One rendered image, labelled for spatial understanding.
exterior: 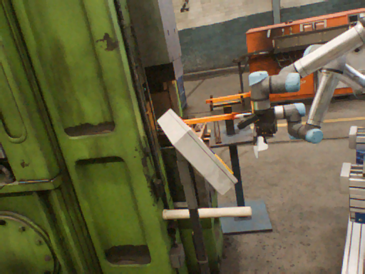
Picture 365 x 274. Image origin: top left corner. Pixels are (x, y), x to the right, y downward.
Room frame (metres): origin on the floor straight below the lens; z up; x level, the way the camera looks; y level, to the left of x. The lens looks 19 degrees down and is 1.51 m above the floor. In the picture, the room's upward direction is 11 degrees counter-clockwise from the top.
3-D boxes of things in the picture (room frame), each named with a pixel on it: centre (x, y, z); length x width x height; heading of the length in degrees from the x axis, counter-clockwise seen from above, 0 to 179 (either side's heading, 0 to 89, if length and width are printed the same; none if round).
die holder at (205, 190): (1.80, 0.12, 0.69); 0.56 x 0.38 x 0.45; 74
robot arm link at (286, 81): (1.21, -0.47, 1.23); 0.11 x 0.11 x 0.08; 63
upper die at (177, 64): (1.75, 0.13, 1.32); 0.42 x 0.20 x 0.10; 74
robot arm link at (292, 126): (1.54, -0.64, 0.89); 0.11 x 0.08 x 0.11; 12
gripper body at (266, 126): (1.23, -0.37, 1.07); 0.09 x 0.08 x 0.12; 55
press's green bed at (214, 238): (1.80, 0.12, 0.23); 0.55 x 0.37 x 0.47; 74
